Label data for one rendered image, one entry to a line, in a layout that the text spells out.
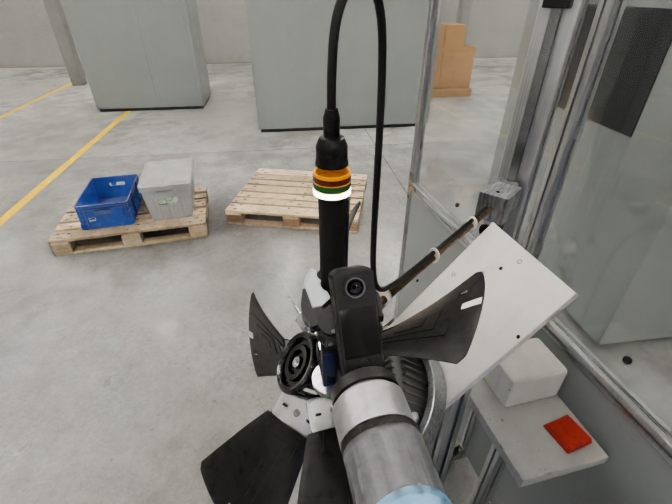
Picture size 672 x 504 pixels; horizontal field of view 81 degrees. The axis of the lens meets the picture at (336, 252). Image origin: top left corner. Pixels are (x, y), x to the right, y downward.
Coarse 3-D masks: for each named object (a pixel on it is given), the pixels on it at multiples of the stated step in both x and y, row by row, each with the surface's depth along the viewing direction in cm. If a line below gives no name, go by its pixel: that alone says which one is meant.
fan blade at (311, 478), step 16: (320, 432) 65; (320, 448) 64; (336, 448) 64; (304, 464) 63; (320, 464) 62; (336, 464) 62; (304, 480) 61; (320, 480) 61; (336, 480) 60; (304, 496) 60; (320, 496) 59; (336, 496) 59
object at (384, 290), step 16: (336, 0) 36; (336, 16) 36; (384, 16) 41; (336, 32) 37; (384, 32) 42; (336, 48) 37; (384, 48) 43; (336, 64) 38; (384, 64) 44; (384, 80) 45; (384, 96) 46; (464, 224) 86; (448, 240) 81; (432, 256) 77; (384, 288) 66; (384, 304) 69
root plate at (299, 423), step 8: (280, 400) 78; (288, 400) 78; (296, 400) 77; (304, 400) 77; (280, 408) 78; (288, 408) 78; (296, 408) 77; (304, 408) 77; (280, 416) 78; (288, 416) 78; (304, 416) 77; (288, 424) 77; (296, 424) 77; (304, 424) 77; (304, 432) 77
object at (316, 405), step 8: (312, 400) 71; (320, 400) 71; (328, 400) 71; (312, 408) 70; (320, 408) 70; (328, 408) 70; (312, 416) 68; (320, 416) 68; (328, 416) 68; (312, 424) 67; (320, 424) 67; (328, 424) 67; (312, 432) 66
